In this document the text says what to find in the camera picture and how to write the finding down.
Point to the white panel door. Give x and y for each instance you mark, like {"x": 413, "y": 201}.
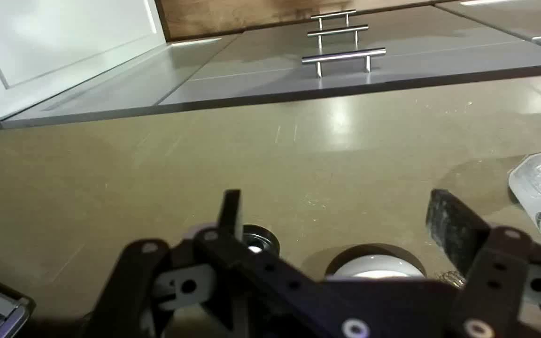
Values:
{"x": 65, "y": 43}

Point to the white round bowl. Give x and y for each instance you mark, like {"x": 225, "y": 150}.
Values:
{"x": 377, "y": 267}

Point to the grey base cabinet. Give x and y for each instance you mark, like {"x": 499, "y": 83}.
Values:
{"x": 441, "y": 49}

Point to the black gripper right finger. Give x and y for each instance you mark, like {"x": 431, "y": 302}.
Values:
{"x": 456, "y": 227}

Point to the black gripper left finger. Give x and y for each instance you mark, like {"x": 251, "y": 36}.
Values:
{"x": 230, "y": 216}

